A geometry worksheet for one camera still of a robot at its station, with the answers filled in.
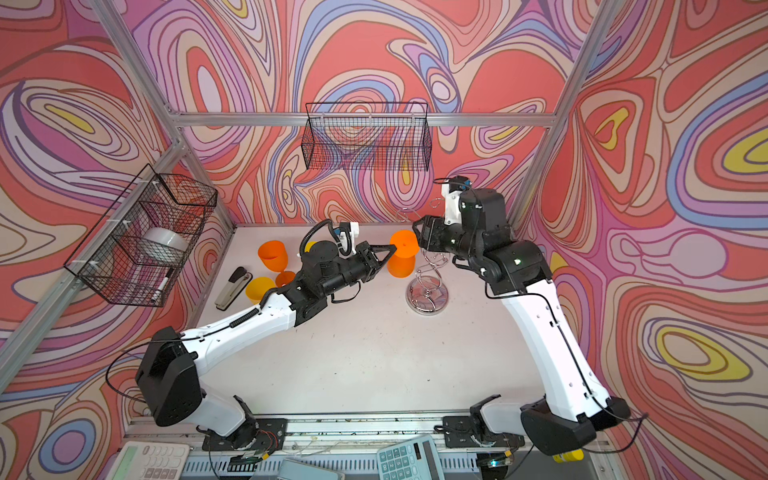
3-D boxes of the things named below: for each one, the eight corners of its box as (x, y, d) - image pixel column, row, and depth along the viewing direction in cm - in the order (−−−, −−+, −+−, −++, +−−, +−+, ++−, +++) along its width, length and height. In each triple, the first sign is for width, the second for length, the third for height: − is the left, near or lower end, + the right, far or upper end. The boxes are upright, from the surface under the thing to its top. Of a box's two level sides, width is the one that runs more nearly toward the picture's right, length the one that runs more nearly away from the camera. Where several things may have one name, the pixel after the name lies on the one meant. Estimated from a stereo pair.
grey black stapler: (215, 308, 98) (208, 301, 95) (242, 273, 107) (237, 265, 104) (228, 312, 97) (222, 305, 94) (254, 277, 106) (249, 269, 103)
